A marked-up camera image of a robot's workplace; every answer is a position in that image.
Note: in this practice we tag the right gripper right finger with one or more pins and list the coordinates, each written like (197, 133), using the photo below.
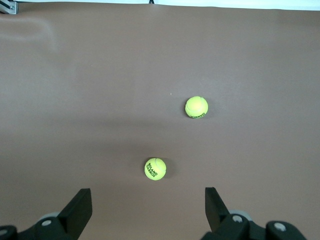
(215, 212)

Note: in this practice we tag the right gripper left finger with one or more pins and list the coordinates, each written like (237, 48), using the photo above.
(77, 212)

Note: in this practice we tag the yellow tennis ball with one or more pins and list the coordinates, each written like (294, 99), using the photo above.
(196, 107)
(155, 168)

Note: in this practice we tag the brown table mat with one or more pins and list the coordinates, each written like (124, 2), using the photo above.
(100, 75)

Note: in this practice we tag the aluminium profile beam with bracket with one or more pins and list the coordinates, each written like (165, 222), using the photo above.
(8, 6)

